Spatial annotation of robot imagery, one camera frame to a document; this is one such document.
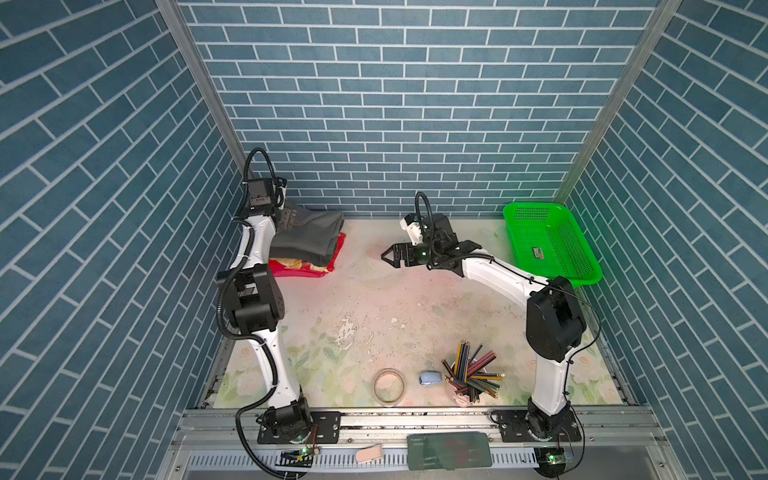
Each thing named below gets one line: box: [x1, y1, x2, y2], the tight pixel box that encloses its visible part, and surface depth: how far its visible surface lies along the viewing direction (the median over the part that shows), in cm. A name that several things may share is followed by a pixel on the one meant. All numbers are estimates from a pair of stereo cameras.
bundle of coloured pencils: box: [442, 341, 506, 403], surface depth 74 cm
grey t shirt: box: [270, 207, 345, 266], surface depth 99 cm
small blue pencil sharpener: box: [419, 372, 442, 386], surface depth 81 cm
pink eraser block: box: [355, 444, 382, 462], surface depth 70 cm
